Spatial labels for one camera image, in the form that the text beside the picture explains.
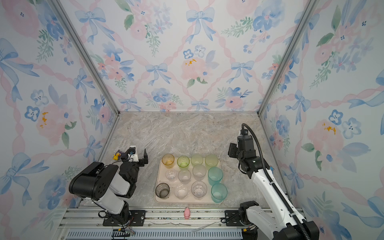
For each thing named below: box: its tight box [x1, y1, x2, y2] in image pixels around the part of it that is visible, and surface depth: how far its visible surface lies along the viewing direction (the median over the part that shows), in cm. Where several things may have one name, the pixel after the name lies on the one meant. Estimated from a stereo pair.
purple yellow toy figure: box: [112, 149, 122, 161], surface depth 95 cm
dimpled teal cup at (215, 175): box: [207, 166, 224, 186], surface depth 84 cm
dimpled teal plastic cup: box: [211, 183, 228, 204], surface depth 76 cm
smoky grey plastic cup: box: [155, 182, 170, 198], surface depth 82 cm
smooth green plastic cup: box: [177, 155, 190, 171], surface depth 90 cm
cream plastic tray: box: [154, 157, 216, 203], surface depth 83 cm
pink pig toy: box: [184, 207, 191, 220], surface depth 76 cm
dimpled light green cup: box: [191, 154, 204, 168], surface depth 90 cm
